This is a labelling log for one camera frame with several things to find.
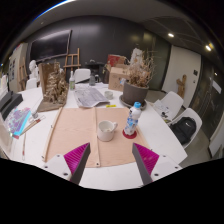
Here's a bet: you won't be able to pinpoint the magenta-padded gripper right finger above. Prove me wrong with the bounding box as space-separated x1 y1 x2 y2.
131 142 184 186

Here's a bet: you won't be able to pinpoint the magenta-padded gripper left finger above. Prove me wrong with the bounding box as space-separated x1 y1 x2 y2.
42 142 92 186

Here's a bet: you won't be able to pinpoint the blue-capped white drink bottle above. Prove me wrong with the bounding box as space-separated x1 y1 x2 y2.
123 101 143 137

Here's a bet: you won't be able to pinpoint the light wooden drawing board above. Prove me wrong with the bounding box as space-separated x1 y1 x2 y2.
41 106 151 169

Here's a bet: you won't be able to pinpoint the white ceramic mug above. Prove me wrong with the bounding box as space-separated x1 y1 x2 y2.
96 119 119 143

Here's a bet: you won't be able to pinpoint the black backpack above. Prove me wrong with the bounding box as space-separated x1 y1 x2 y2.
169 116 198 145

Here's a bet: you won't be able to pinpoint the stack of papers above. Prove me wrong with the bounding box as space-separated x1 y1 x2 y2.
153 99 172 118

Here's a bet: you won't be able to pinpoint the grey plant saucer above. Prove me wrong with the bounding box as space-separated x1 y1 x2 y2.
118 94 148 110

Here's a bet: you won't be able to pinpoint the white chair with backpack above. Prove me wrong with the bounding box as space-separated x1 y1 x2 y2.
166 107 203 149

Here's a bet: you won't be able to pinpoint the spread newspaper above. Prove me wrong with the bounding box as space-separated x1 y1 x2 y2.
73 85 110 109

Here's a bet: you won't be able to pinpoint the white chair with papers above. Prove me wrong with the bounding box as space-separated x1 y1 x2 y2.
153 90 185 123

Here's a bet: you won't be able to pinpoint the dried plant in dark pot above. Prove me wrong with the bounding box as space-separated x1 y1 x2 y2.
121 49 156 107

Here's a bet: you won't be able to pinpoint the colourful book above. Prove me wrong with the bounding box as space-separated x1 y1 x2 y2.
3 106 33 138

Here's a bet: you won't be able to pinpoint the small white cup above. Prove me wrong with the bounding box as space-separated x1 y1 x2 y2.
103 90 115 100

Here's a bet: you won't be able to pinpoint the clear spray bottle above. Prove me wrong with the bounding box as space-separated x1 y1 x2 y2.
68 70 76 91

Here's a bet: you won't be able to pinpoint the small grey bottle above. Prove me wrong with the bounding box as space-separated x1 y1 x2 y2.
88 73 97 87

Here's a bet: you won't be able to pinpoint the white chair behind table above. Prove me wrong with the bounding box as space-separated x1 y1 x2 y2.
73 68 92 84

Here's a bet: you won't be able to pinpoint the black printer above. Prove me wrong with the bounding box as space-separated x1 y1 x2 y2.
0 90 24 121

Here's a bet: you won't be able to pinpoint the black bag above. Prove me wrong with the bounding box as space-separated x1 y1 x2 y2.
84 59 108 84

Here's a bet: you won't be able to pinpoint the wooden easel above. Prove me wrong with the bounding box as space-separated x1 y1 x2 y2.
63 47 82 73

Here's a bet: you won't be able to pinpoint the white plaster bust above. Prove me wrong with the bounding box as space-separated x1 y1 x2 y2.
28 59 40 81

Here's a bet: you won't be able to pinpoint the red box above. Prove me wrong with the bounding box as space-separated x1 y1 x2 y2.
106 54 128 68

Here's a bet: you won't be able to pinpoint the white cabinet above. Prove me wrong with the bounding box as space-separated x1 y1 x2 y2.
8 42 29 93

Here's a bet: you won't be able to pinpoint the ceiling spot lights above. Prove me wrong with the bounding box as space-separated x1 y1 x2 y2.
167 32 214 52

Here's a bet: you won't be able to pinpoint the wooden figure by wall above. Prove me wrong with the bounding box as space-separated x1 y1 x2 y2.
175 74 188 99

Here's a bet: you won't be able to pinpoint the black wall screen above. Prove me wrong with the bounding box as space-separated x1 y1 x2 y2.
29 29 73 63

